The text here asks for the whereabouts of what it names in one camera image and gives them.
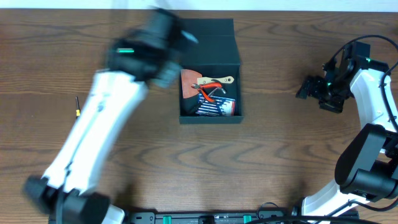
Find orange scraper wooden handle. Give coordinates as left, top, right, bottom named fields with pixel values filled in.
left=181, top=69, right=234, bottom=99

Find red handled pliers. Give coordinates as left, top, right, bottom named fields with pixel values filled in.
left=191, top=82, right=222, bottom=103

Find black gift box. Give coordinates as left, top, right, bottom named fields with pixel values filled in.
left=179, top=19, right=243, bottom=124

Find clear screwdriver set case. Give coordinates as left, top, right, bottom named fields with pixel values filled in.
left=194, top=94, right=236, bottom=116

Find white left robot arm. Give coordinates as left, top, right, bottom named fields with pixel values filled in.
left=24, top=30, right=197, bottom=223

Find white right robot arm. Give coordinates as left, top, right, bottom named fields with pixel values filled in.
left=296, top=56, right=397, bottom=217

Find black handled screwdriver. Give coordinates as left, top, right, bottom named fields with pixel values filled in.
left=75, top=96, right=81, bottom=119

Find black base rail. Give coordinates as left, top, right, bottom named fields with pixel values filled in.
left=124, top=205, right=360, bottom=224

